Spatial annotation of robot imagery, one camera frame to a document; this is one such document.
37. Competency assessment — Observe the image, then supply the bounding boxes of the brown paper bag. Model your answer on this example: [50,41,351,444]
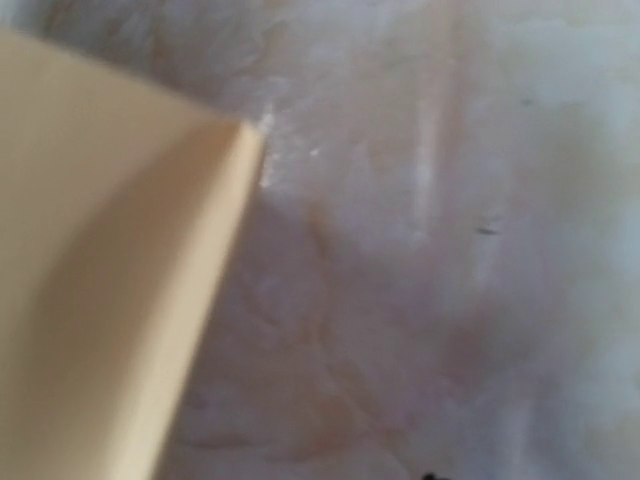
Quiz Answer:
[1,29,264,479]

